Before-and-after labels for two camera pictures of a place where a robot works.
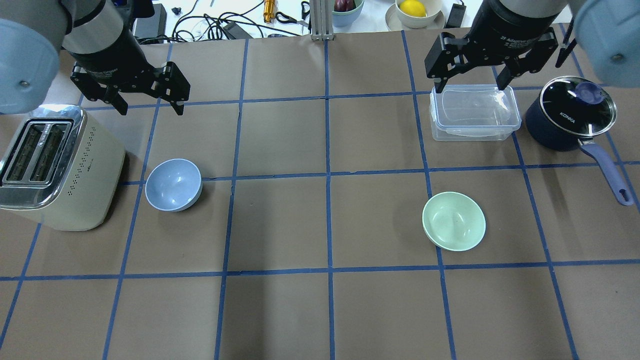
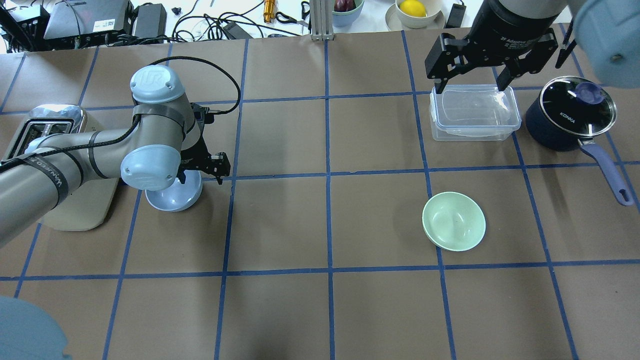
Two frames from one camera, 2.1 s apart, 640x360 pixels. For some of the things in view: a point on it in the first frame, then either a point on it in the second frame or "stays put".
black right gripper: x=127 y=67 -> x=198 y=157
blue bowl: x=173 y=185 stays put
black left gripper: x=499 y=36 stays put
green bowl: x=454 y=221 stays put
